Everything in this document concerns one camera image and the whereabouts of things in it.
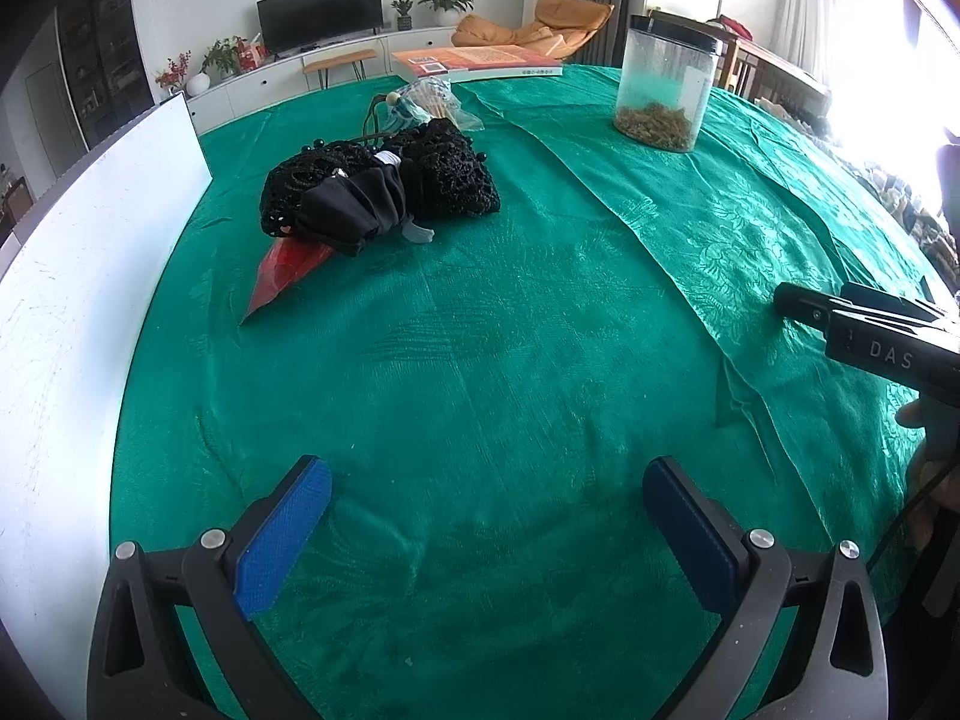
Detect green potted plant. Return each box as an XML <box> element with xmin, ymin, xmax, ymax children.
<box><xmin>201</xmin><ymin>37</ymin><xmax>245</xmax><ymax>77</ymax></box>

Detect black crochet cloth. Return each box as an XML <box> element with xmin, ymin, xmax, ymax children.
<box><xmin>260</xmin><ymin>120</ymin><xmax>502</xmax><ymax>248</ymax></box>

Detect person's right hand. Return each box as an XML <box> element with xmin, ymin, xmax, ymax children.
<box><xmin>896</xmin><ymin>399</ymin><xmax>960</xmax><ymax>552</ymax></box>

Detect clear bag of wooden sticks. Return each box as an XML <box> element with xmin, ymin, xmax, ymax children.
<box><xmin>367</xmin><ymin>81</ymin><xmax>485</xmax><ymax>137</ymax></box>

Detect white board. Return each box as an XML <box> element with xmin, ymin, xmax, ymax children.
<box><xmin>0</xmin><ymin>90</ymin><xmax>213</xmax><ymax>691</ymax></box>

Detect orange lounge chair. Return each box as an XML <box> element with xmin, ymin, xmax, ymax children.
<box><xmin>451</xmin><ymin>0</ymin><xmax>614</xmax><ymax>65</ymax></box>

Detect clear plastic jar black lid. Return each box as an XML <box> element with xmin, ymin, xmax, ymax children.
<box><xmin>613</xmin><ymin>15</ymin><xmax>725</xmax><ymax>153</ymax></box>

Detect orange book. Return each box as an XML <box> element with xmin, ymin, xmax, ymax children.
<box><xmin>390</xmin><ymin>45</ymin><xmax>563</xmax><ymax>82</ymax></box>

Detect large leafy potted plant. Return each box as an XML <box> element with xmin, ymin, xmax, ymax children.
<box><xmin>417</xmin><ymin>0</ymin><xmax>481</xmax><ymax>27</ymax></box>

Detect black fabric pouch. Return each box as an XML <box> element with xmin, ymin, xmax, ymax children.
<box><xmin>296</xmin><ymin>163</ymin><xmax>410</xmax><ymax>257</ymax></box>

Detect wooden bench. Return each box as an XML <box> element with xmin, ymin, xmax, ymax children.
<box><xmin>302</xmin><ymin>49</ymin><xmax>376</xmax><ymax>87</ymax></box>

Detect black television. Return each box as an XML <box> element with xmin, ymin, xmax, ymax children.
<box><xmin>256</xmin><ymin>0</ymin><xmax>382</xmax><ymax>55</ymax></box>

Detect dark glass cabinet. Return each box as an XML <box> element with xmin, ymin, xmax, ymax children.
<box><xmin>56</xmin><ymin>0</ymin><xmax>155</xmax><ymax>151</ymax></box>

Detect white television cabinet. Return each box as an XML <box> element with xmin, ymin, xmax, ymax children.
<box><xmin>187</xmin><ymin>26</ymin><xmax>458</xmax><ymax>117</ymax></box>

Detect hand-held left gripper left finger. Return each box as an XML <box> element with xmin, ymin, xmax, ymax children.
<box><xmin>88</xmin><ymin>454</ymin><xmax>335</xmax><ymax>720</ymax></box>

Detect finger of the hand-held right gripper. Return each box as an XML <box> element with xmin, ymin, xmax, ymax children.
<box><xmin>775</xmin><ymin>282</ymin><xmax>931</xmax><ymax>338</ymax></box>
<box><xmin>840</xmin><ymin>281</ymin><xmax>947</xmax><ymax>320</ymax></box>

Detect red flowers in white vase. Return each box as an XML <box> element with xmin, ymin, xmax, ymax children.
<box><xmin>155</xmin><ymin>52</ymin><xmax>192</xmax><ymax>97</ymax></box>

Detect black cable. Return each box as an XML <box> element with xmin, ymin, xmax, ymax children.
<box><xmin>868</xmin><ymin>457</ymin><xmax>940</xmax><ymax>567</ymax></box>

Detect red plastic packet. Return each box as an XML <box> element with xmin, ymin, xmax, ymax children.
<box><xmin>241</xmin><ymin>236</ymin><xmax>331</xmax><ymax>325</ymax></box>

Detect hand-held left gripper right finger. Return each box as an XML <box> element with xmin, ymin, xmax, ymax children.
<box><xmin>643</xmin><ymin>454</ymin><xmax>891</xmax><ymax>720</ymax></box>

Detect green tablecloth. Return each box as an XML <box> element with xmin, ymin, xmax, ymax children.
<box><xmin>109</xmin><ymin>64</ymin><xmax>960</xmax><ymax>720</ymax></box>

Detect white door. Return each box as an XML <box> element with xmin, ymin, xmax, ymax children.
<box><xmin>26</xmin><ymin>64</ymin><xmax>65</xmax><ymax>173</ymax></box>

